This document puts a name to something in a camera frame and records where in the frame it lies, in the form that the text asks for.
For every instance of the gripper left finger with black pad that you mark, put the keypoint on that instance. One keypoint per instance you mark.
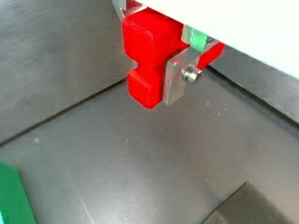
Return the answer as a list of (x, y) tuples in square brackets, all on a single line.
[(127, 7)]

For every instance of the red double-square block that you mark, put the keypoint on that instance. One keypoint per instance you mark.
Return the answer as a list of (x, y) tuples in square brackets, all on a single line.
[(151, 40)]

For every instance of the green foam shape board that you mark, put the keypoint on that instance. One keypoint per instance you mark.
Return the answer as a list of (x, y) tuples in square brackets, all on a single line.
[(15, 206)]

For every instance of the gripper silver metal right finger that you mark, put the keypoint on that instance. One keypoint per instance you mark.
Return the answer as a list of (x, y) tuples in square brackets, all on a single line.
[(186, 65)]

